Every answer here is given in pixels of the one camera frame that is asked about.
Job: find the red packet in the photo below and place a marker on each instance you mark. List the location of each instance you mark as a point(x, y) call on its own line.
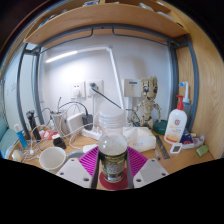
point(49, 134)

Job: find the metal ruler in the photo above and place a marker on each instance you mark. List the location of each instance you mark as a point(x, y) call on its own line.
point(162, 146)

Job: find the white wall box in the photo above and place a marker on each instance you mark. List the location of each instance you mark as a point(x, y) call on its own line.
point(132, 88)

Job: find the bed with light blue sheet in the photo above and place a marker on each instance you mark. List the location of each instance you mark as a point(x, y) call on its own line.
point(8, 143)

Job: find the white charger block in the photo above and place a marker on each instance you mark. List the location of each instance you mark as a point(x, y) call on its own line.
point(75, 121)

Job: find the grey metal frame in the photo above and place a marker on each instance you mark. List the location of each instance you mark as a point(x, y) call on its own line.
point(195, 83)

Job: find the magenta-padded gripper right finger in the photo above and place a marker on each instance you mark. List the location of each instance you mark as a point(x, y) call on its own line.
point(150, 171)

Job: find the black plug adapter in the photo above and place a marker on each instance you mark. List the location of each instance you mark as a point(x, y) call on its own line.
point(87, 121)

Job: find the black electric shaver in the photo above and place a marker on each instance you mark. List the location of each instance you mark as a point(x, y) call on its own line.
point(33, 125)

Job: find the light blue pillow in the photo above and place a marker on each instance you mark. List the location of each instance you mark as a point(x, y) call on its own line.
point(2, 128)

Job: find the wrapped round bun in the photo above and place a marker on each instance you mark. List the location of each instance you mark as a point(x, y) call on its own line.
point(17, 155)

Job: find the clear plastic water bottle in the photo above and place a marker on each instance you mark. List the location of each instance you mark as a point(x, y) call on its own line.
point(112, 150)

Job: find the white pump bottle red top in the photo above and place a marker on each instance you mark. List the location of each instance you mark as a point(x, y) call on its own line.
point(175, 126)

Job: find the wooden shelf unit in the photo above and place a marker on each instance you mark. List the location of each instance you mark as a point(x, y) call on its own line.
point(106, 18)

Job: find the white power strip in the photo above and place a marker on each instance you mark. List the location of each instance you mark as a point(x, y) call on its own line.
point(90, 134)

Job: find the white wall socket plate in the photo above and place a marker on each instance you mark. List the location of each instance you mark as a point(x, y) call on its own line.
point(94, 88)

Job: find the steel tumbler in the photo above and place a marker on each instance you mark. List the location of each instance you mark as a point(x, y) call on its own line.
point(58, 121)

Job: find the clear spray bottle blue top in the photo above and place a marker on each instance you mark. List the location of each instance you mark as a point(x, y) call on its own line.
point(186, 100)

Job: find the white mug with blue print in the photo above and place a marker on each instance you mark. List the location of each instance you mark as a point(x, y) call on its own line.
point(51, 160)

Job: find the dark green round container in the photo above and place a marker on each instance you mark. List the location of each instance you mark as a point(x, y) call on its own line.
point(161, 127)

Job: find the white tissue pack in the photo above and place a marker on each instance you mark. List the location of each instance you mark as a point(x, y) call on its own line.
point(141, 140)

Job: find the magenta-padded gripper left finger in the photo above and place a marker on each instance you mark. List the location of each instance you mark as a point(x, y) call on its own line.
point(75, 171)

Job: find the small black box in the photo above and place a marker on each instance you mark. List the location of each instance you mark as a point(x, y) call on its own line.
point(59, 142)

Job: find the small white case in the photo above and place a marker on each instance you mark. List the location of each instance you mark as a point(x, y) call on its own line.
point(90, 148)

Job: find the small white tag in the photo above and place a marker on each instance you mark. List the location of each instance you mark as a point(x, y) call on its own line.
point(176, 148)

